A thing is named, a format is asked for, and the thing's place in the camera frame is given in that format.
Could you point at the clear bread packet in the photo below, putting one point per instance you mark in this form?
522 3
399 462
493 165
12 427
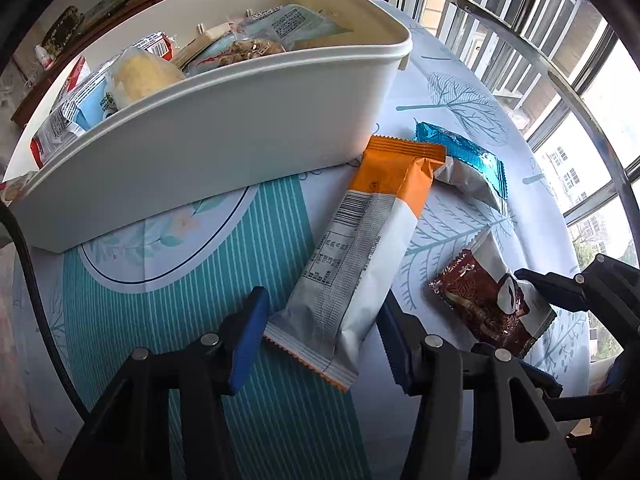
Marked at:
295 20

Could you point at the black ornate box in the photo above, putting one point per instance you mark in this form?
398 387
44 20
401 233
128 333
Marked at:
62 27

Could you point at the floral blanket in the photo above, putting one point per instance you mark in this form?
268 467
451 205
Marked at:
20 360

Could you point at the brown chocolate snack packet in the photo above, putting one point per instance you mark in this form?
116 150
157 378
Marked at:
480 300

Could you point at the white plastic bin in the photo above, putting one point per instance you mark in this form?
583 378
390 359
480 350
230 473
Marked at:
200 150

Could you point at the blue red biscuit packet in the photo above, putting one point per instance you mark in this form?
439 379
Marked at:
80 110

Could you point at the teal foil snack packet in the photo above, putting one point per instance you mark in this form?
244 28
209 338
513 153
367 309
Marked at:
465 155

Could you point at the kraft paper cracker packet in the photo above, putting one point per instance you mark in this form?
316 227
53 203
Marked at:
200 45

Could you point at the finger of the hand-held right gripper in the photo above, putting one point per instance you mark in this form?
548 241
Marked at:
545 385
560 290

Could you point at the metal window bars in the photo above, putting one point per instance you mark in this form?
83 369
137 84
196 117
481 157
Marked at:
550 76

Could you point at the rice crisp clear packet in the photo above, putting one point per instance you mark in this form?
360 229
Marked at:
142 77

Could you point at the small white bottle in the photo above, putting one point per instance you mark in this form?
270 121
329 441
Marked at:
42 55

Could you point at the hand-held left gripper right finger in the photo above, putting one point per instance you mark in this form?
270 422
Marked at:
397 355

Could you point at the red white snack packet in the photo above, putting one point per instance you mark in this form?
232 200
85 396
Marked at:
157 45

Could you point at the nut bar clear packet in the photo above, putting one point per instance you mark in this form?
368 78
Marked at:
250 50

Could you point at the orange white bar packet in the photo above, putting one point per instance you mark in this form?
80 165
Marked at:
350 260

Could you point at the tree print tablecloth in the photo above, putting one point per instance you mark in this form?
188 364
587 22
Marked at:
300 420

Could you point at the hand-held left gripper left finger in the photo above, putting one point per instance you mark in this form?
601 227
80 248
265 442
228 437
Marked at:
247 345

